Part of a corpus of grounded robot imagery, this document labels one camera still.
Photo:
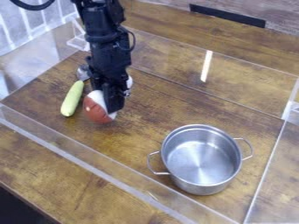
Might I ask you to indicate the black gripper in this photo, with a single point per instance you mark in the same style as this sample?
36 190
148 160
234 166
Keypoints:
108 61

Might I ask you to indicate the red white plush mushroom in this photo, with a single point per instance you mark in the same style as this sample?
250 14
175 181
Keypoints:
95 107

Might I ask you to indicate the silver metal pot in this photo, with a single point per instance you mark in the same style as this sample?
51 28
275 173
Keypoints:
200 157

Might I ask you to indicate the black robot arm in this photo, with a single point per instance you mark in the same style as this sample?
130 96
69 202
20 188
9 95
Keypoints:
102 17

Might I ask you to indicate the clear acrylic triangle stand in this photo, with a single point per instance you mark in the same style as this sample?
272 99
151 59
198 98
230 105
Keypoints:
78 41

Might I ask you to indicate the clear acrylic barrier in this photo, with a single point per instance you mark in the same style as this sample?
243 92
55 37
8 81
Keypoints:
130 180

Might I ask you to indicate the black bar on table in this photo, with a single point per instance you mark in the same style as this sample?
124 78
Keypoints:
246 20

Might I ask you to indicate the yellow-green handled spoon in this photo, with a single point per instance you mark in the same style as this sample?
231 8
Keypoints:
72 97

